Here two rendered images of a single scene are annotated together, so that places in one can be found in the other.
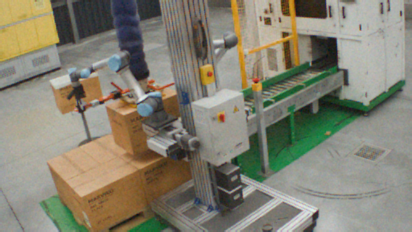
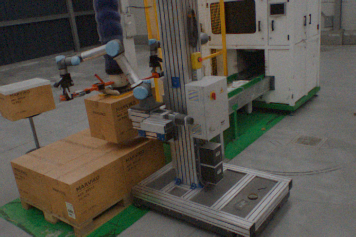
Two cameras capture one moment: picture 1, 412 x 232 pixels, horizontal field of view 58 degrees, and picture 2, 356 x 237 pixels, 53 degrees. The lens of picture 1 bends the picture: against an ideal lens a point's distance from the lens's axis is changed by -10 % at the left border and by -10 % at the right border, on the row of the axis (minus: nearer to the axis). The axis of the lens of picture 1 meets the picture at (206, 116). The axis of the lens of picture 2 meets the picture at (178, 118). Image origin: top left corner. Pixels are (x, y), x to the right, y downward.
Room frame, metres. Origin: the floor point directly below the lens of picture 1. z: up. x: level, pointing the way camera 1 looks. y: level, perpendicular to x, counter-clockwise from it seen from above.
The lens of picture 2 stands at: (0.03, 0.91, 1.95)
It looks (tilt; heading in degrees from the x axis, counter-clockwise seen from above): 19 degrees down; 345
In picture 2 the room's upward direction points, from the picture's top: 6 degrees counter-clockwise
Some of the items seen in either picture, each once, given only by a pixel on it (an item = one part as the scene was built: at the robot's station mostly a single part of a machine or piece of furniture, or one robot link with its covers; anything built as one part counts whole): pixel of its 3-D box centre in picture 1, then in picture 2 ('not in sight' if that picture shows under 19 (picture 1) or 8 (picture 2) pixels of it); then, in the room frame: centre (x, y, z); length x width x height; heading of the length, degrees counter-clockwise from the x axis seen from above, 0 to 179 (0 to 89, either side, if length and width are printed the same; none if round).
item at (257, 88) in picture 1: (261, 130); (218, 121); (3.69, -0.52, 0.50); 0.07 x 0.07 x 1.00; 35
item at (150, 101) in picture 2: (158, 113); (146, 99); (3.09, 0.38, 1.09); 0.15 x 0.15 x 0.10
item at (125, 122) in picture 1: (146, 118); (123, 111); (3.57, 0.55, 0.87); 0.60 x 0.40 x 0.40; 124
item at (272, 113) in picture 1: (286, 106); (231, 105); (4.18, -0.91, 0.50); 2.31 x 0.05 x 0.19; 125
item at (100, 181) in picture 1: (119, 170); (91, 164); (3.62, 0.96, 0.34); 1.20 x 1.00 x 0.40; 125
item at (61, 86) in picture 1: (76, 90); (25, 98); (5.15, 1.66, 0.82); 0.60 x 0.40 x 0.40; 117
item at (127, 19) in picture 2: not in sight; (128, 25); (4.94, 0.16, 1.62); 0.20 x 0.05 x 0.30; 125
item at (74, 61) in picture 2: (84, 73); (73, 61); (3.21, 0.94, 1.50); 0.11 x 0.11 x 0.08; 66
